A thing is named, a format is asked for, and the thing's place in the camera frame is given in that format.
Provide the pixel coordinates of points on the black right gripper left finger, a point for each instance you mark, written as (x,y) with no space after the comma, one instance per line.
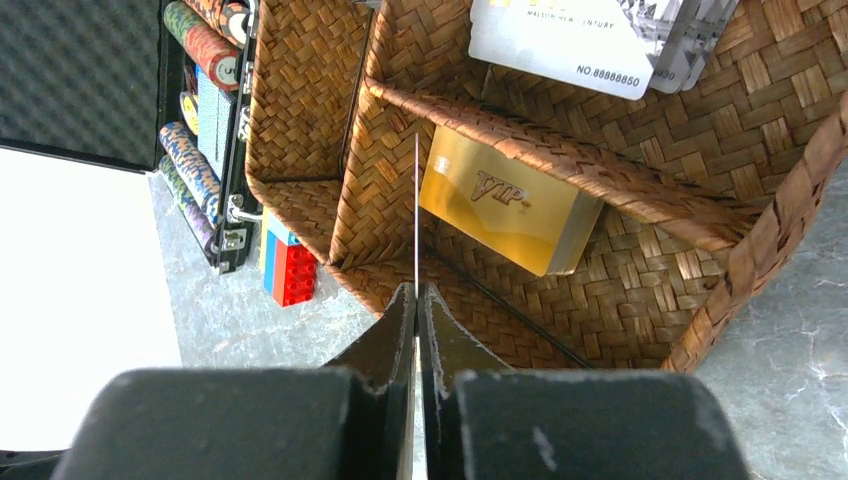
(351,418)

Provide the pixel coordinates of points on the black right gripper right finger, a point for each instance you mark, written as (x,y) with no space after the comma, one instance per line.
(485,420)

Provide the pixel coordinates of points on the gold VIP card stack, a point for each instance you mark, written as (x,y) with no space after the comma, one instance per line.
(534,220)

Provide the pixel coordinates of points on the blue playing card deck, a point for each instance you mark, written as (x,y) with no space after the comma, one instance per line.
(214,109)

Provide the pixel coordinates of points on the white card stack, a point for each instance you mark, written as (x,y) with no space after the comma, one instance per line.
(616,47)

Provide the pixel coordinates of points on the colourful toy brick block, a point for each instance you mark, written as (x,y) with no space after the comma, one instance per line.
(288,268)

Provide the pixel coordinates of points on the green purple chip stack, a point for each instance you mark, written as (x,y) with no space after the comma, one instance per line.
(202,230)

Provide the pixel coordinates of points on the orange blue chip stack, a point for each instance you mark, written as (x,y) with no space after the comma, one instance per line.
(193,168)

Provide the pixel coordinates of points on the yellow dealer chip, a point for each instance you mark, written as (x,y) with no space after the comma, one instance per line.
(189,110)

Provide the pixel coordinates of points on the black poker chip case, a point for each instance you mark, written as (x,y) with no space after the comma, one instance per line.
(90,81)

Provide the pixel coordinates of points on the green pink chip stack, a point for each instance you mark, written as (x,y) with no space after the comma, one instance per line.
(211,53)

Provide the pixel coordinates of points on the brown orange chip stack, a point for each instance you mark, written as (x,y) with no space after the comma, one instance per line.
(228,18)

